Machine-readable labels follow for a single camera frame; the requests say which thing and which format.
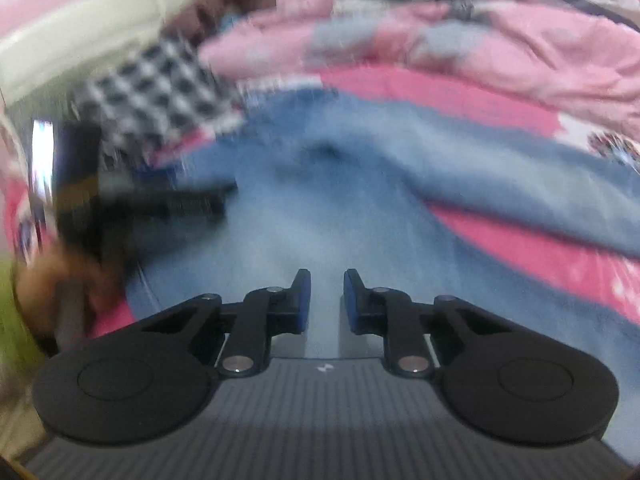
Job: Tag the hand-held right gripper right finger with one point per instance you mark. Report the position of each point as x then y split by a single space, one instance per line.
352 305

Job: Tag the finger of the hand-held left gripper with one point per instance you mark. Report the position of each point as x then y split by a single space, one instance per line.
190 207

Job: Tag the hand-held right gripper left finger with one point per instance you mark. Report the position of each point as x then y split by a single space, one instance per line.
302 305

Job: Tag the blue denim jeans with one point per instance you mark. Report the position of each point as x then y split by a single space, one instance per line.
350 185

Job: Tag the person's left hand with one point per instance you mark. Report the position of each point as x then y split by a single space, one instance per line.
40 285

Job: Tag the black white plaid shirt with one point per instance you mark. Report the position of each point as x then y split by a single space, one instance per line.
160 95

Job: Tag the pink floral bed sheet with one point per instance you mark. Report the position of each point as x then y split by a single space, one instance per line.
525 250

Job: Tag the green cloth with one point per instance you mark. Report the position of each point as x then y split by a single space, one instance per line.
20 350

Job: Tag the light blue cloth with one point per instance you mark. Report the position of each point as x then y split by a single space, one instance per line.
230 20

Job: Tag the pink grey floral duvet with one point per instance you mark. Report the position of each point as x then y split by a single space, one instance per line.
525 45

